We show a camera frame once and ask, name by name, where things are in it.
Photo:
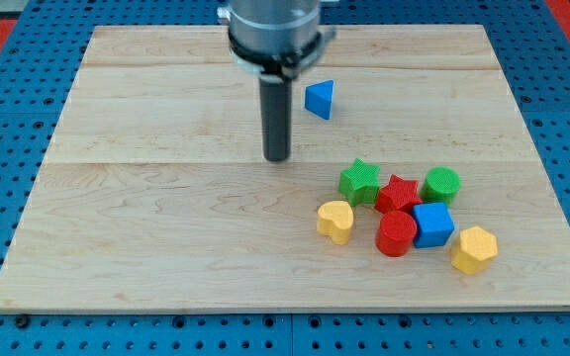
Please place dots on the red star block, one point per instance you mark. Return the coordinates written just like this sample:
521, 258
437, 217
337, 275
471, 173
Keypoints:
398, 195

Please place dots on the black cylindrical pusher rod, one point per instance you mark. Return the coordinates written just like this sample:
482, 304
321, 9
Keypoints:
275, 112

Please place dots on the green cylinder block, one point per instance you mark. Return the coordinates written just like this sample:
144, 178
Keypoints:
441, 185

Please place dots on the blue triangle block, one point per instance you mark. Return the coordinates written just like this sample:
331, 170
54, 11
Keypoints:
319, 99

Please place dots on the yellow hexagon block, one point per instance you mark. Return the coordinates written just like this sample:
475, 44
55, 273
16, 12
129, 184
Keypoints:
474, 250

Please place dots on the blue cube block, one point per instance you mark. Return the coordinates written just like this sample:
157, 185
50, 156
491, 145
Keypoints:
435, 225

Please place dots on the yellow heart block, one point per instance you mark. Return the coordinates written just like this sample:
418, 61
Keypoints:
335, 219

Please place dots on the wooden board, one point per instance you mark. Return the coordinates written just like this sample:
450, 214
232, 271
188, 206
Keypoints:
153, 196

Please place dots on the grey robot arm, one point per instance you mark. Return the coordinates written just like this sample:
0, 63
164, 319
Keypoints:
276, 41

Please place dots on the red cylinder block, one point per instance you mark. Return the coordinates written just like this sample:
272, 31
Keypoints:
396, 233

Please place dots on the green star block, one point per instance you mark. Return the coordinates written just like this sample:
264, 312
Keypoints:
359, 183

